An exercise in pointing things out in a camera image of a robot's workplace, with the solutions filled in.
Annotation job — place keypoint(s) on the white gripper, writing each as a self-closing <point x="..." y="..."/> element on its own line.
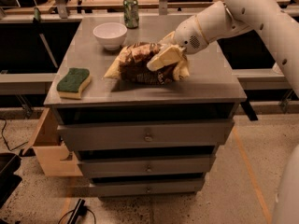
<point x="188" y="36"/>

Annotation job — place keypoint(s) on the brown chip bag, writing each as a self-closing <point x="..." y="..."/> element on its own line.
<point x="131" y="65"/>

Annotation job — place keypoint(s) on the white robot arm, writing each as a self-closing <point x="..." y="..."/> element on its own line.
<point x="279" y="32"/>

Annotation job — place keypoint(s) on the green yellow sponge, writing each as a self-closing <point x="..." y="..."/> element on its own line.
<point x="72" y="85"/>

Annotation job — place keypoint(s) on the green soda can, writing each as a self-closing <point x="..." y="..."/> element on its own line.
<point x="131" y="15"/>

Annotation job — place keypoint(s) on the white bowl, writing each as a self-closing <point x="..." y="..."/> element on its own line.
<point x="110" y="35"/>

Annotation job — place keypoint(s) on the grey drawer cabinet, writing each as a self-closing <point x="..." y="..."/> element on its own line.
<point x="210" y="92"/>

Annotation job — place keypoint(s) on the top grey drawer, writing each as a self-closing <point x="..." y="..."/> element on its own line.
<point x="108" y="136"/>

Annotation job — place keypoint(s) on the grey drawer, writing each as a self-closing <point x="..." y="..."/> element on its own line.
<point x="172" y="165"/>
<point x="179" y="184"/>
<point x="108" y="136"/>

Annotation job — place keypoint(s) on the middle grey drawer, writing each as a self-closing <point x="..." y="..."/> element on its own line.
<point x="172" y="165"/>

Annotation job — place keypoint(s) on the bottom grey drawer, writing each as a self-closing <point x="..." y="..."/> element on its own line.
<point x="179" y="184"/>

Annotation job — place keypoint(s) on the wooden box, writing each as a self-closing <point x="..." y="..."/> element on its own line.
<point x="51" y="152"/>

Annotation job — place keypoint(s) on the black floor cable device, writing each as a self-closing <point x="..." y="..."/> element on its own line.
<point x="80" y="210"/>

